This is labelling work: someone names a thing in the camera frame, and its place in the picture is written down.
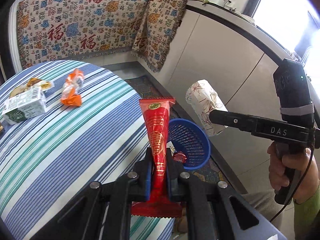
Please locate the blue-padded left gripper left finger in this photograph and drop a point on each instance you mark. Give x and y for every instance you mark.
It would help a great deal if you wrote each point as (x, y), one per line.
(134, 186)

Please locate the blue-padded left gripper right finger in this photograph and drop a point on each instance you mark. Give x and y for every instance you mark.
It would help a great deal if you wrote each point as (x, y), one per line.
(184, 187)

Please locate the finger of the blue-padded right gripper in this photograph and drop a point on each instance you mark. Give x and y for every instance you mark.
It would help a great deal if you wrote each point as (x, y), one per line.
(243, 122)

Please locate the red wrapper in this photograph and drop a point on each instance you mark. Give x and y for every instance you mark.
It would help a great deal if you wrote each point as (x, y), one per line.
(156, 114)

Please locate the crushed red can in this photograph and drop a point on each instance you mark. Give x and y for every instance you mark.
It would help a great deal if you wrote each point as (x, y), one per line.
(179, 157)

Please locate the white patterned paper cup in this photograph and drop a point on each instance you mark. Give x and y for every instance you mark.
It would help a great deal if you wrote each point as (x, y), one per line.
(204, 99)

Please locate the white yellow snack bag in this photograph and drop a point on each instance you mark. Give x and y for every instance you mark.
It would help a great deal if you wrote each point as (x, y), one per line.
(32, 83)

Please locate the green sleeved forearm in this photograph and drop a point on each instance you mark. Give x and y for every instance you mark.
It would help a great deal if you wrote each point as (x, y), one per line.
(306, 217)

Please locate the white kitchen cabinet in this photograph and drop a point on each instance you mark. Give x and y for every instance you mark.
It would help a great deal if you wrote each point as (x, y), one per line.
(238, 60)

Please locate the blue plastic waste basket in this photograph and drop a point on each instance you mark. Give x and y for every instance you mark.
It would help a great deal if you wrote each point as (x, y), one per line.
(188, 138)

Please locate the blue striped tablecloth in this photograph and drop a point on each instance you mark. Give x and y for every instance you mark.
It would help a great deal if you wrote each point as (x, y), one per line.
(48, 159)

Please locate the orange clear candy wrapper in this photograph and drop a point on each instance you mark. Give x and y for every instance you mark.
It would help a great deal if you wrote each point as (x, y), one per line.
(70, 93)

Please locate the green white milk carton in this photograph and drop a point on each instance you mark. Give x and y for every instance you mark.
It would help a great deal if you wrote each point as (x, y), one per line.
(24, 106)

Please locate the patterned fu cloth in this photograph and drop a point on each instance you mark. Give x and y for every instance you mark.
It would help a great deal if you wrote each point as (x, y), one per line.
(49, 30)

